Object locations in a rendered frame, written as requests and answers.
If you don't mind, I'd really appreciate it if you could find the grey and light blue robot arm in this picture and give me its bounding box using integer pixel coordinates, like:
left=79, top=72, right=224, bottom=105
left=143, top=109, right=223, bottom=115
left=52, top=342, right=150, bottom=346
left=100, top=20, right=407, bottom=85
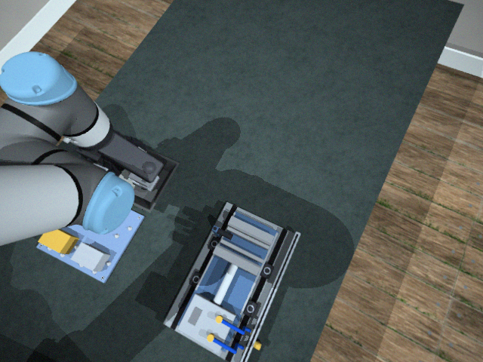
left=0, top=51, right=164, bottom=246

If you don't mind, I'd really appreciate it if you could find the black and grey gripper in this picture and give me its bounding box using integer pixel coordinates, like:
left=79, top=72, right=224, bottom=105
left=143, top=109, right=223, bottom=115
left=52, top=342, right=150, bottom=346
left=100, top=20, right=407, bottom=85
left=75, top=122, right=146, bottom=189

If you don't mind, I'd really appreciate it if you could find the grey flat bar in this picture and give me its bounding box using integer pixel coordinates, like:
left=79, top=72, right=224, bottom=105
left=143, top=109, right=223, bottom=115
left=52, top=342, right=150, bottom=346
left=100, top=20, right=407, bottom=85
left=220, top=239, right=263, bottom=264
left=227, top=226, right=269, bottom=250

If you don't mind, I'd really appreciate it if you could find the yellow rectangular block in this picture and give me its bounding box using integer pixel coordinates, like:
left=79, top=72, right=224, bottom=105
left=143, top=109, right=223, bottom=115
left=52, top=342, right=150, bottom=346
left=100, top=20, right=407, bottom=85
left=38, top=229, right=79, bottom=254

